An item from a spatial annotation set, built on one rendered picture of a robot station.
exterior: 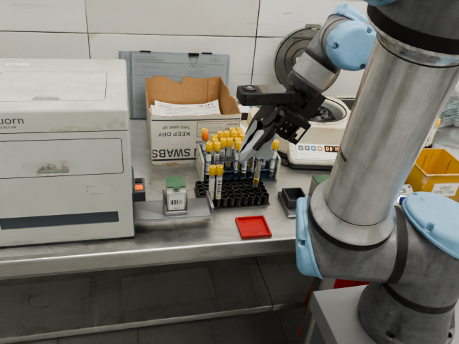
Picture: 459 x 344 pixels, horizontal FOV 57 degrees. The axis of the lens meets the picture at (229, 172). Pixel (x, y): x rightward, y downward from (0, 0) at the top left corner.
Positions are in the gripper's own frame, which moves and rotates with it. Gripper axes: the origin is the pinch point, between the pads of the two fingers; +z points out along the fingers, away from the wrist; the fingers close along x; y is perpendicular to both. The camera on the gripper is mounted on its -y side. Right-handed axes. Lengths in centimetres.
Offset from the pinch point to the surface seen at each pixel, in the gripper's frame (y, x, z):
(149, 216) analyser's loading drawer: -10.3, -2.1, 20.6
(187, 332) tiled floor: 49, 36, 92
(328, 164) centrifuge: 34.1, 17.5, -2.7
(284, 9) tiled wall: 15, 59, -29
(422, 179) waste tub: 44.7, -0.8, -15.7
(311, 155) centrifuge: 29.5, 19.9, -2.2
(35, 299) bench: -11, 38, 96
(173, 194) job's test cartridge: -8.5, -2.1, 13.7
